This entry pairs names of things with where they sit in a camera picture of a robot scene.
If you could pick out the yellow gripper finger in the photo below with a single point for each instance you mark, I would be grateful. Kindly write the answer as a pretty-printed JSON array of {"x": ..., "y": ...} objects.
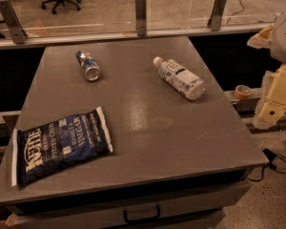
[
  {"x": 262, "y": 39},
  {"x": 271, "y": 106}
]

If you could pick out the redbull can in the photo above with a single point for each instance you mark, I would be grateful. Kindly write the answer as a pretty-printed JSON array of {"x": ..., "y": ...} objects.
[{"x": 90, "y": 68}]

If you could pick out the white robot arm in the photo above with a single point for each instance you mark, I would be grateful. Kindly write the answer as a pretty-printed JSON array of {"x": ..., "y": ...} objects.
[{"x": 278, "y": 48}]

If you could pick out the tape roll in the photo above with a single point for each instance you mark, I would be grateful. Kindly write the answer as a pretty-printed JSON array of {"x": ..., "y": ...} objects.
[{"x": 242, "y": 92}]

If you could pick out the clear plastic water bottle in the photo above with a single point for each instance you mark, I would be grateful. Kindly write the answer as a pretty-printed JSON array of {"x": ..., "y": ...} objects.
[{"x": 185, "y": 82}]

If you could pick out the blue kettle chips bag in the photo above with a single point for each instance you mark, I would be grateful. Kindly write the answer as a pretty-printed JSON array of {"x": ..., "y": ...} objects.
[{"x": 46, "y": 149}]

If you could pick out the metal railing base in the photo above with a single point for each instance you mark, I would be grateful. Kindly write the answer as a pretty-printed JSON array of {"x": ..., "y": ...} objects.
[{"x": 6, "y": 44}]

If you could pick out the right metal glass bracket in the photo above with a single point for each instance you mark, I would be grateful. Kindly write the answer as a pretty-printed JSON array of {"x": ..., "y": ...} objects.
[{"x": 214, "y": 23}]

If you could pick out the metal glass bracket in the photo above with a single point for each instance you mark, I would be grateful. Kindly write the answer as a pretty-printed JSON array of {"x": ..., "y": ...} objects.
[
  {"x": 214, "y": 23},
  {"x": 17, "y": 33},
  {"x": 140, "y": 16}
]

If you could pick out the middle metal glass bracket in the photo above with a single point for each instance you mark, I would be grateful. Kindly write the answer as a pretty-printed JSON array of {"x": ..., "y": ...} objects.
[{"x": 140, "y": 16}]

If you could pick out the grey drawer with handle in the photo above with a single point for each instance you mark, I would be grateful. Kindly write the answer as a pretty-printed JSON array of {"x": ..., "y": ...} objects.
[{"x": 199, "y": 208}]

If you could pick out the left metal glass bracket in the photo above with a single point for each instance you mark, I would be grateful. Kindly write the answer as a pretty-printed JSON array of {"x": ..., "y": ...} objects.
[{"x": 17, "y": 33}]

